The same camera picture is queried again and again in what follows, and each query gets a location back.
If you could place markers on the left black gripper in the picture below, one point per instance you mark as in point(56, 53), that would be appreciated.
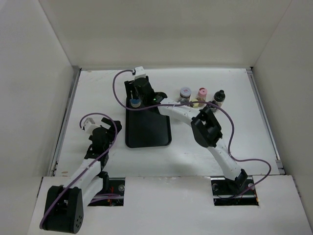
point(111, 131)

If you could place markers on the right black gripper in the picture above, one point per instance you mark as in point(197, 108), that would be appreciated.
point(129, 84)

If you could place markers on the blue label silver cap bottle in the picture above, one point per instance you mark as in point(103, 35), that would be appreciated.
point(135, 103)

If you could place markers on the clear dome cap spice bottle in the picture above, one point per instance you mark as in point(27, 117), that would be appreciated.
point(183, 101)

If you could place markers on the yellow cap sauce bottle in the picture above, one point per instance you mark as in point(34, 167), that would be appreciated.
point(194, 103)

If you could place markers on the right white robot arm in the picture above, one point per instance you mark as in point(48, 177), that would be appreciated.
point(153, 107)

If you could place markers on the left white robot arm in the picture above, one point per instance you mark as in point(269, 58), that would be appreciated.
point(65, 204)

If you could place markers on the black rectangular plastic tray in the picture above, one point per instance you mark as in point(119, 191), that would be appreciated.
point(147, 129)

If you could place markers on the pink cap spice bottle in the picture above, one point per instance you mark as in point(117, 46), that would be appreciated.
point(201, 95)

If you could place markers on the black knob cap bottle front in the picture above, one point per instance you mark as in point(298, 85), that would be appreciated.
point(213, 108)

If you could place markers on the black knob cap bottle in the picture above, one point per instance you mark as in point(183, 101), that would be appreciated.
point(219, 97)
point(213, 108)

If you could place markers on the black knob cap bottle rear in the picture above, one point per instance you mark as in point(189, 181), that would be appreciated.
point(219, 97)

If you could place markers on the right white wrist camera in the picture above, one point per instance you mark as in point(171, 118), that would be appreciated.
point(139, 72)

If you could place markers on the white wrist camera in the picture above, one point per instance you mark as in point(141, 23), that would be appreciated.
point(89, 125)
point(139, 72)

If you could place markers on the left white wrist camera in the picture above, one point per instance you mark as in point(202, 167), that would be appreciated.
point(89, 125)

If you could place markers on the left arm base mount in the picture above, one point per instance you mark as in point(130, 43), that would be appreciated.
point(115, 192)

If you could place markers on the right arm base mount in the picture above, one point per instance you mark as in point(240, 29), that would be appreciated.
point(223, 195)

